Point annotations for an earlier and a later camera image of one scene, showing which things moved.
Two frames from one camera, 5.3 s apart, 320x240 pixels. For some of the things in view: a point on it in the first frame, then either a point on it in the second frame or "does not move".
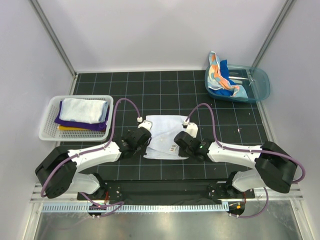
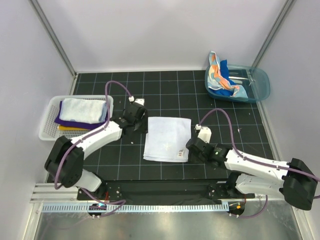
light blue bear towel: x=84 y=111 does not move
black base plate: x=167 y=190 does not move
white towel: x=162 y=145 does not move
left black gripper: x=143 y=151 → x=144 y=128
